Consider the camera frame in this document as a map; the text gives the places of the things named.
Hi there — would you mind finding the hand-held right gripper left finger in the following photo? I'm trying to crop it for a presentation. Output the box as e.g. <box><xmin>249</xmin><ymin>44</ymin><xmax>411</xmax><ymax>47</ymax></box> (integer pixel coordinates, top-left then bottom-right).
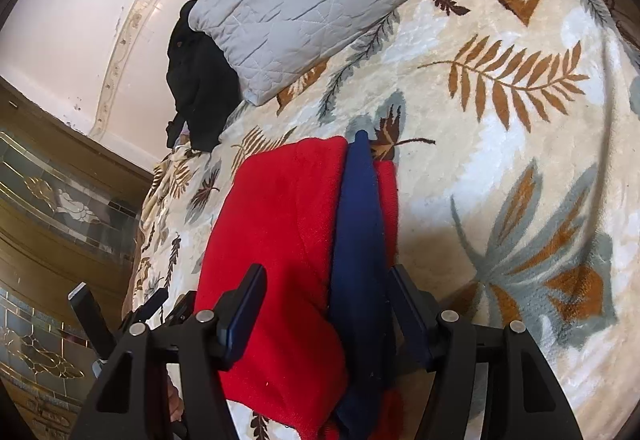
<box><xmin>67</xmin><ymin>263</ymin><xmax>267</xmax><ymax>440</ymax></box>

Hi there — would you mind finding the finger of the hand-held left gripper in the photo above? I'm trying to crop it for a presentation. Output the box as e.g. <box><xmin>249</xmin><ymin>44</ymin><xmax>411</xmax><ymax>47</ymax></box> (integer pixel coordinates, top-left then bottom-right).
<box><xmin>166</xmin><ymin>290</ymin><xmax>198</xmax><ymax>326</ymax></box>
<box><xmin>131</xmin><ymin>287</ymin><xmax>171</xmax><ymax>322</ymax></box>

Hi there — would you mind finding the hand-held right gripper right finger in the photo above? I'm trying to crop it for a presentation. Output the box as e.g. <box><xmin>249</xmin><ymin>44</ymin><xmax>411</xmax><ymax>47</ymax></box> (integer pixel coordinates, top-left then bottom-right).
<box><xmin>389</xmin><ymin>264</ymin><xmax>586</xmax><ymax>440</ymax></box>

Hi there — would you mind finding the red and blue knit sweater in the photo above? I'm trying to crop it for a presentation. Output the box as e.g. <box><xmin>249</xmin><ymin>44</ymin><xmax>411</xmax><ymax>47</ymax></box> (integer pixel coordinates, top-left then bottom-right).
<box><xmin>192</xmin><ymin>130</ymin><xmax>406</xmax><ymax>440</ymax></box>

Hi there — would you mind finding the wooden cabinet with stained glass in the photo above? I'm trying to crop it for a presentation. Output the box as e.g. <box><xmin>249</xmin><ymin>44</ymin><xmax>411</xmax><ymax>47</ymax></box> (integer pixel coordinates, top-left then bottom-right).
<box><xmin>0</xmin><ymin>77</ymin><xmax>156</xmax><ymax>440</ymax></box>

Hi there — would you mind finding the leaf print fleece blanket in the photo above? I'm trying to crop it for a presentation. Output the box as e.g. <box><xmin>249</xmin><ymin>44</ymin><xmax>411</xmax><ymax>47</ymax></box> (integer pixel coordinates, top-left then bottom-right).
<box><xmin>122</xmin><ymin>0</ymin><xmax>640</xmax><ymax>440</ymax></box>

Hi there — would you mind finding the black garment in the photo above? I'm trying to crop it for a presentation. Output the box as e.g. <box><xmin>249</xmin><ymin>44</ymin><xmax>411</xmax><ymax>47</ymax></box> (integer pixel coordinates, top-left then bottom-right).
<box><xmin>166</xmin><ymin>0</ymin><xmax>241</xmax><ymax>153</ymax></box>

